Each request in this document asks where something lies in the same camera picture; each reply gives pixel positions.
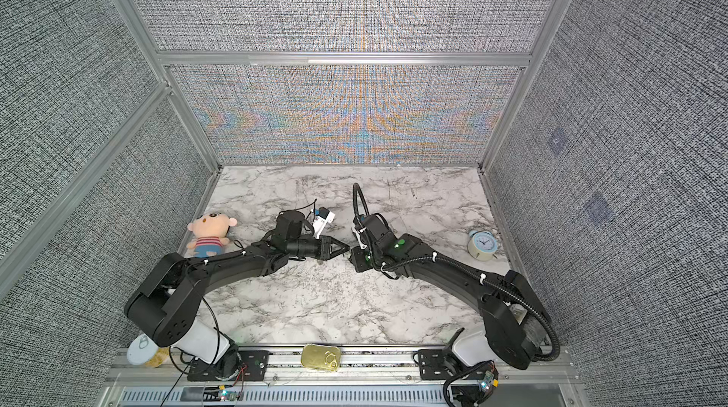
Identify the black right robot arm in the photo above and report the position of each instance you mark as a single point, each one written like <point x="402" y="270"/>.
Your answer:
<point x="517" y="327"/>

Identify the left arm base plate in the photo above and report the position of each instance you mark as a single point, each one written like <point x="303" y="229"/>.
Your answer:
<point x="250" y="364"/>

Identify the plush doll toy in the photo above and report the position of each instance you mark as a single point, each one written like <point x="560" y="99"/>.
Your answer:
<point x="210" y="234"/>

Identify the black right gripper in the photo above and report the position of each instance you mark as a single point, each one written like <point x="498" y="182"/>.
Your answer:
<point x="357" y="260"/>

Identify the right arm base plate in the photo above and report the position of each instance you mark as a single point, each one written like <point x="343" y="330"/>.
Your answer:
<point x="438" y="364"/>

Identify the gold sardine tin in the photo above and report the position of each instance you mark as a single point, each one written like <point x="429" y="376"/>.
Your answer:
<point x="320" y="357"/>

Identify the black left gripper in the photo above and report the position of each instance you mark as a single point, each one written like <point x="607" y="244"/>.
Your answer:
<point x="325" y="243"/>

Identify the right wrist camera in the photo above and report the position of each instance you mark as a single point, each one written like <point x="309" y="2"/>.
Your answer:
<point x="361" y="240"/>

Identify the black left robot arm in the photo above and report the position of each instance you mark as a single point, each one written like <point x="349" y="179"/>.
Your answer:
<point x="165" y="305"/>

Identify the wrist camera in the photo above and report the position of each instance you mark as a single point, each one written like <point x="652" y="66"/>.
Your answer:
<point x="361" y="240"/>
<point x="322" y="217"/>

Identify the light blue alarm clock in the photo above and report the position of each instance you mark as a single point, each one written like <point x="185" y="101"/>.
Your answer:
<point x="482" y="245"/>

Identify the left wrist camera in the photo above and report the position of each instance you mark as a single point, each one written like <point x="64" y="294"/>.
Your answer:
<point x="322" y="217"/>

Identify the aluminium front rail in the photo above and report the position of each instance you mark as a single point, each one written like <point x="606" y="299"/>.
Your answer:
<point x="367" y="364"/>

